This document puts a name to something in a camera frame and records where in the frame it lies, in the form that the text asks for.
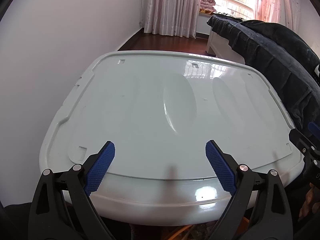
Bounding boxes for orange plastic trash bucket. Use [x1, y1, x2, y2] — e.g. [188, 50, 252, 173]
[130, 219, 251, 240]

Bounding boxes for white plastic storage box lid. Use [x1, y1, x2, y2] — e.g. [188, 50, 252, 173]
[39, 51, 304, 226]

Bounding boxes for folded pink quilts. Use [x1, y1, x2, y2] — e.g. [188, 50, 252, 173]
[200, 0, 216, 14]

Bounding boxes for pink patterned curtain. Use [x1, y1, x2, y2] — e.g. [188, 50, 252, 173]
[142, 0, 200, 38]

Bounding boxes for white bed frame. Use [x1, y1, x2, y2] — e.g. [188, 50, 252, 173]
[206, 30, 245, 64]

